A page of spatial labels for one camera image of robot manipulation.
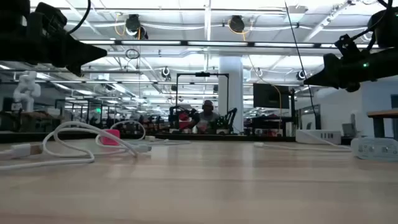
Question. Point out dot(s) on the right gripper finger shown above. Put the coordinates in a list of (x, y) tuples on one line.
[(326, 79), (332, 62)]

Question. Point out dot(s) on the white USB charging hub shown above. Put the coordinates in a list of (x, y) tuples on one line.
[(306, 141)]

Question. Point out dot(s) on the pink USB charger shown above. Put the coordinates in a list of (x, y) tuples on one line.
[(109, 138)]

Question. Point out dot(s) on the light blue charger cube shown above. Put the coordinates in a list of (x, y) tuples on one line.
[(373, 149)]

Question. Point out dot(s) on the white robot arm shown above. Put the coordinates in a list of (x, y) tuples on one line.
[(28, 90)]

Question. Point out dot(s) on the black background robot arm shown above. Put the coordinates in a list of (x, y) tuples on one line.
[(174, 118), (231, 116)]

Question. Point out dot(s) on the wooden side table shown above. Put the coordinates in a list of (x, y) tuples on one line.
[(382, 113)]

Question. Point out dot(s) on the grey chair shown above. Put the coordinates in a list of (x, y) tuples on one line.
[(349, 130)]

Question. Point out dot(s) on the black monitor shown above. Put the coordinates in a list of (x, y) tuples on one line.
[(267, 96)]

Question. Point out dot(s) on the ceiling light bar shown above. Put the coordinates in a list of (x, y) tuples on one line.
[(155, 42)]

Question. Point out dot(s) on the white pillar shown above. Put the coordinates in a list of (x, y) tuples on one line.
[(231, 93)]

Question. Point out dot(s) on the red background object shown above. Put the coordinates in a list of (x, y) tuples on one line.
[(184, 123)]

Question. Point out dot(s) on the black gantry stand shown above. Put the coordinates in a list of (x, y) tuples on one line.
[(202, 74)]

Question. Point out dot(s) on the person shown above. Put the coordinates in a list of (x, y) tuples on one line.
[(207, 119)]

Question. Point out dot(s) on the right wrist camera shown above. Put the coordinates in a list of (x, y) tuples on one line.
[(348, 45)]

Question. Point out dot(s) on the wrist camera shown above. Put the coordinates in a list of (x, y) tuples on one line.
[(46, 15), (348, 45)]

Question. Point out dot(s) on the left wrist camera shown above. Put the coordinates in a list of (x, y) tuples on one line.
[(46, 15)]

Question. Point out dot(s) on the black aluminium table frame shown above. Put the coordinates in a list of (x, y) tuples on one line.
[(217, 137)]

